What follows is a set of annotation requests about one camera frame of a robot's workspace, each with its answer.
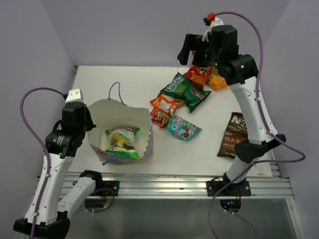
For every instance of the brown Kettle sea salt bag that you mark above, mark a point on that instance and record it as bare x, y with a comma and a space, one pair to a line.
235, 133

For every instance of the aluminium mounting rail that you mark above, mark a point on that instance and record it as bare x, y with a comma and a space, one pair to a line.
193, 187

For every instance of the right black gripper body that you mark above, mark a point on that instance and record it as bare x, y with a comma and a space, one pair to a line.
211, 58

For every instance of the teal Foxy candy bag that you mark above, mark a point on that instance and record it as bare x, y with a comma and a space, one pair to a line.
182, 129

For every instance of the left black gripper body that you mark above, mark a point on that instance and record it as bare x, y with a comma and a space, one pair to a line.
87, 124

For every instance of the dark green Kettle chips bag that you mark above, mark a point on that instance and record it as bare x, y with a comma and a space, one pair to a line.
182, 89

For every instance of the orange silver snack packet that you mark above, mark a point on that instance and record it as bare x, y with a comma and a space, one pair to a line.
167, 103

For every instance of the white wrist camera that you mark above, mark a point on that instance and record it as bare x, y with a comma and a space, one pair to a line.
74, 95
216, 22

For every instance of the yellow orange snack bag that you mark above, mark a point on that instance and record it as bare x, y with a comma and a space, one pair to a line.
215, 80

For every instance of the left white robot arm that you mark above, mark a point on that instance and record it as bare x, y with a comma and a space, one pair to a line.
49, 216

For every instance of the light green chips bag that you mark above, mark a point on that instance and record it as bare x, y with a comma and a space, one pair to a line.
122, 141

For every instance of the left black base bracket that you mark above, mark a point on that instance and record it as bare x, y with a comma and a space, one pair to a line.
108, 187

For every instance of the red Doritos chips bag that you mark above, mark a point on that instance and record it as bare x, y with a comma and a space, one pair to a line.
199, 76

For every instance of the small red snack packet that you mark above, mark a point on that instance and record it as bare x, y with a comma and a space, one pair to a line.
159, 118

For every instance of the white patterned paper bag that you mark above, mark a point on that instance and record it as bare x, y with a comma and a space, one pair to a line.
113, 112

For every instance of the right black base bracket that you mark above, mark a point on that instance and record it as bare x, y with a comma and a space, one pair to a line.
219, 186

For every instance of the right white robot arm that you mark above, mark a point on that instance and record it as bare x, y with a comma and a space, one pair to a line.
240, 72

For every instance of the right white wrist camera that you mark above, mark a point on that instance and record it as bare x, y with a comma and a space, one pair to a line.
216, 22

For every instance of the black base bracket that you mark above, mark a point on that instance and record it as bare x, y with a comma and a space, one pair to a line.
219, 186
108, 187

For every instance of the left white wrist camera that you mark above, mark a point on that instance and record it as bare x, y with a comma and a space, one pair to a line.
74, 95

